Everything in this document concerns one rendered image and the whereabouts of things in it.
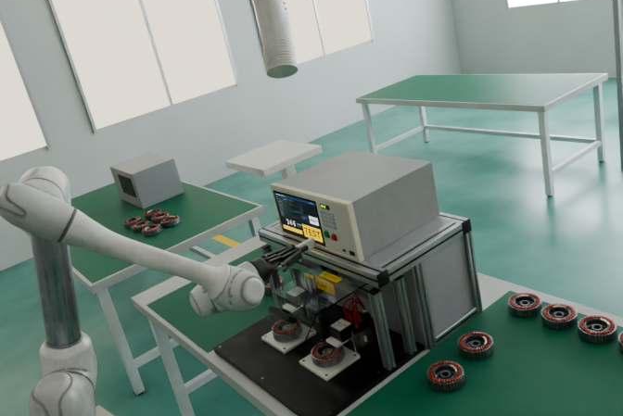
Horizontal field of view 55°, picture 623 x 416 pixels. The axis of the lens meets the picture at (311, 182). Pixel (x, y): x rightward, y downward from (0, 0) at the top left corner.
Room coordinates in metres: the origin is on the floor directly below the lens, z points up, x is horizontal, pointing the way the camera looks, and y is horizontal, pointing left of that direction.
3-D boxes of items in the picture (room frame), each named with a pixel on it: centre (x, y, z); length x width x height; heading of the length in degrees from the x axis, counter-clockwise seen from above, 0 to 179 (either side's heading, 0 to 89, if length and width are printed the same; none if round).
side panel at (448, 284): (1.78, -0.37, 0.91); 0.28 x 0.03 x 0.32; 124
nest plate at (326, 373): (1.73, 0.08, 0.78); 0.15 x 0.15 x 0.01; 34
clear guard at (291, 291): (1.71, 0.05, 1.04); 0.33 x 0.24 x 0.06; 124
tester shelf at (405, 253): (2.01, -0.12, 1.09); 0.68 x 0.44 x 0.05; 34
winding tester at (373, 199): (2.00, -0.13, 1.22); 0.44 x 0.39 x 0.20; 34
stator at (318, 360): (1.73, 0.08, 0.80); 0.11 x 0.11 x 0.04
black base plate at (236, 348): (1.84, 0.13, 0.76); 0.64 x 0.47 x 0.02; 34
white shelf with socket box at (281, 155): (2.91, 0.16, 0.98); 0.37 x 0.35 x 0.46; 34
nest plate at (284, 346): (1.93, 0.21, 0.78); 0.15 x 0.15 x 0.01; 34
